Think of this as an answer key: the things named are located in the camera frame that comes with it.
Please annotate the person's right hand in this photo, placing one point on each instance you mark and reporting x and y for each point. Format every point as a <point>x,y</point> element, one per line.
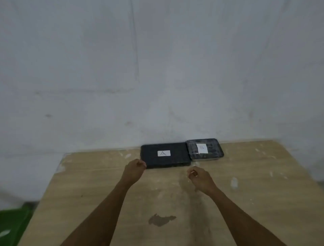
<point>202,180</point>

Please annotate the person's left hand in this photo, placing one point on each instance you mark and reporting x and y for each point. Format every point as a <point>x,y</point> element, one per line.
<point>133,171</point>

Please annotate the person's left fingers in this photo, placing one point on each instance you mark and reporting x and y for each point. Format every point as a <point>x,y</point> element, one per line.
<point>141,164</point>

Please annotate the person's right fingers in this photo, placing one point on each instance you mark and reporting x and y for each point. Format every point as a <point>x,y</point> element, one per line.
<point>192,173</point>

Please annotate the person's left forearm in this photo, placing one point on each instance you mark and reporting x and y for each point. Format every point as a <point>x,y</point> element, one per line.
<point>101,215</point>

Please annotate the person's right forearm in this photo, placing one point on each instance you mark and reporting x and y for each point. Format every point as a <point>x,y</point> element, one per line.
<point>238,218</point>

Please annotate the white paper label on large tray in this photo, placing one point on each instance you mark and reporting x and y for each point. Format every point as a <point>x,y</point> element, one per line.
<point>164,153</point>

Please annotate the large black tray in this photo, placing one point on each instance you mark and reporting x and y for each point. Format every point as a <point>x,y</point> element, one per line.
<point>165,155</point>

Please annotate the white paper label on small tray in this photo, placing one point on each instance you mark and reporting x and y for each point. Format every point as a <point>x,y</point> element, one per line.
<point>202,148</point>

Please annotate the small black tray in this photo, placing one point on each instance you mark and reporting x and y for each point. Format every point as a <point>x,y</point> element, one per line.
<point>205,149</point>

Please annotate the green object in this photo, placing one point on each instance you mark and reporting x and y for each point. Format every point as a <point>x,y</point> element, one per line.
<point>12,223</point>

